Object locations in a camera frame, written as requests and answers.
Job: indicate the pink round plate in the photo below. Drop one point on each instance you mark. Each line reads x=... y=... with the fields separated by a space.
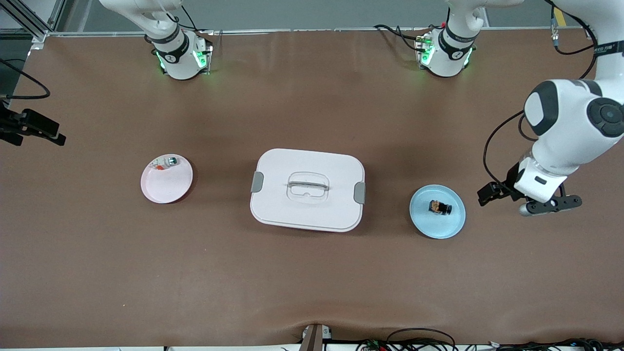
x=165 y=187

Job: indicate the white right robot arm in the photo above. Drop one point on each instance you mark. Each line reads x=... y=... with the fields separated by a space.
x=180 y=58

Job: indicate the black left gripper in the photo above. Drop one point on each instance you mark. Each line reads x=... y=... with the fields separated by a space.
x=510 y=180

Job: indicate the aluminium frame profile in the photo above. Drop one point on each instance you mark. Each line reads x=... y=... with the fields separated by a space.
x=41 y=35

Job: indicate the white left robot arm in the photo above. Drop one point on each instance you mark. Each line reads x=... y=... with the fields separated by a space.
x=565 y=141

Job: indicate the white lidded storage box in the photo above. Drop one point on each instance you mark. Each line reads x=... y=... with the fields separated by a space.
x=292 y=214

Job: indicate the orange and black push-button switch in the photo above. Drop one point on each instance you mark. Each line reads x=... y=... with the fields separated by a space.
x=441 y=208

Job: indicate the white switch with green button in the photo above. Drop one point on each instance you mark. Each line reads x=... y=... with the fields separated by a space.
x=171 y=160

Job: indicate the silver table edge rail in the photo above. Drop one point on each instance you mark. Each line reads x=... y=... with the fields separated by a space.
x=302 y=31

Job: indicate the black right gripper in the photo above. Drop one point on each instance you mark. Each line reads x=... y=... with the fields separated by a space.
x=10 y=125

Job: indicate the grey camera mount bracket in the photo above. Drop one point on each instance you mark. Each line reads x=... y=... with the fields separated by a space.
x=312 y=339

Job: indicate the light blue round plate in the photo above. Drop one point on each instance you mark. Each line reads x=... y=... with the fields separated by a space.
x=434 y=227

